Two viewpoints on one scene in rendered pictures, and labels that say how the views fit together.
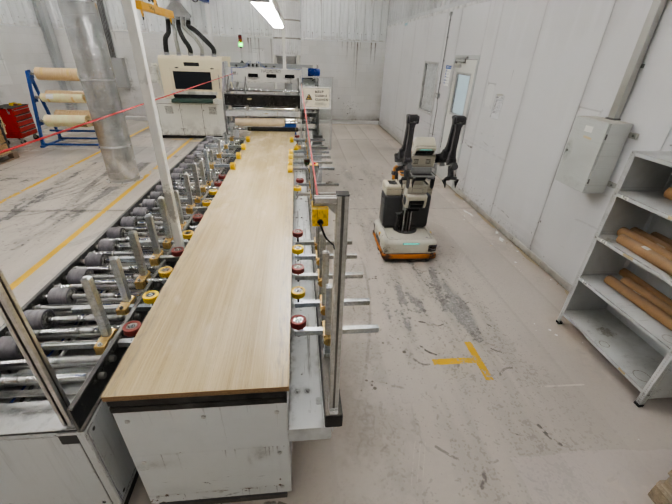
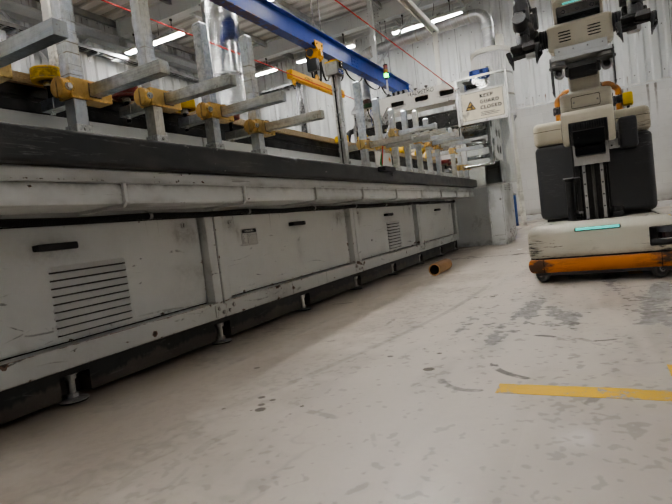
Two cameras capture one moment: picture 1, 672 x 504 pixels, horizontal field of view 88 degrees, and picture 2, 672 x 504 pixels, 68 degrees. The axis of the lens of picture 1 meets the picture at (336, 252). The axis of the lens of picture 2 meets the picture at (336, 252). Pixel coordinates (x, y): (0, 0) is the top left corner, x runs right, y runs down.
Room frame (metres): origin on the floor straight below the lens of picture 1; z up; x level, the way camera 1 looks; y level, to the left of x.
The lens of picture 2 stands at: (0.88, -1.15, 0.40)
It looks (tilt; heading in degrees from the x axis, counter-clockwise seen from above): 3 degrees down; 34
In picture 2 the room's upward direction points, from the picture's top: 7 degrees counter-clockwise
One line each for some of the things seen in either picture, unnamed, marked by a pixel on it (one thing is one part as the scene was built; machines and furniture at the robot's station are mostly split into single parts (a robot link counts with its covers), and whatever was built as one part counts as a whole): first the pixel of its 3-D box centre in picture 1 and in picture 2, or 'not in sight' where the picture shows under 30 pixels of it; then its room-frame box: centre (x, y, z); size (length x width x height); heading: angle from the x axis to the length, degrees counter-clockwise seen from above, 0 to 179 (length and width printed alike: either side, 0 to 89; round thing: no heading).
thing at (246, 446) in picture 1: (261, 223); (305, 223); (3.45, 0.82, 0.44); 5.10 x 0.69 x 0.87; 7
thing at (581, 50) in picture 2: (420, 178); (582, 66); (3.51, -0.83, 0.99); 0.28 x 0.16 x 0.22; 96
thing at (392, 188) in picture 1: (405, 201); (592, 159); (3.89, -0.80, 0.59); 0.55 x 0.34 x 0.83; 96
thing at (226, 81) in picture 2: (329, 276); (174, 98); (1.88, 0.04, 0.83); 0.43 x 0.03 x 0.04; 97
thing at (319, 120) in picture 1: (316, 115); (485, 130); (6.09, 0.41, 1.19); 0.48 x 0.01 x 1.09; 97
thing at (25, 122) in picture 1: (15, 124); not in sight; (8.34, 7.50, 0.41); 0.76 x 0.48 x 0.81; 14
